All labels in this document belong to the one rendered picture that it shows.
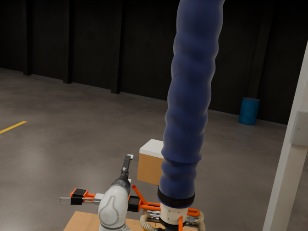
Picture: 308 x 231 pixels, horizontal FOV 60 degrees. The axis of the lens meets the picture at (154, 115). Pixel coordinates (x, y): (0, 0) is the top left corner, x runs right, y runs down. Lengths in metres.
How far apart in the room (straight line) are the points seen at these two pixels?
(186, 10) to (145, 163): 2.14
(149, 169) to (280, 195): 1.39
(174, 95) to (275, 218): 1.98
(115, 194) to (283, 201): 2.15
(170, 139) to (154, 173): 1.75
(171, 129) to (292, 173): 1.67
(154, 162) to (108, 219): 2.14
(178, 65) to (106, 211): 0.78
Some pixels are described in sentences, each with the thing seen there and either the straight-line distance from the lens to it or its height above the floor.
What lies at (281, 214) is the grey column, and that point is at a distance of 3.05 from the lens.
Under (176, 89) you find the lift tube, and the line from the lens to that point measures 1.39.
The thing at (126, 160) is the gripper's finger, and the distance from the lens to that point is 1.28.
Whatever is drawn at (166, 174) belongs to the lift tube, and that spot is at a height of 1.50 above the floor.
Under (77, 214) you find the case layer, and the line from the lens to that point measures 2.87.
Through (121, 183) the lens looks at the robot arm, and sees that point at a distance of 1.18.
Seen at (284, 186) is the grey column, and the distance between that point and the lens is 2.90.
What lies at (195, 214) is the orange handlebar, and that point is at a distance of 1.74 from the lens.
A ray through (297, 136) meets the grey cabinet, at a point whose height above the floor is 1.55.
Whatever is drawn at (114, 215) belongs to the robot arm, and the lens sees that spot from 1.04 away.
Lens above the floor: 2.19
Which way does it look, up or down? 15 degrees down
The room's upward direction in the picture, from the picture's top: 6 degrees clockwise
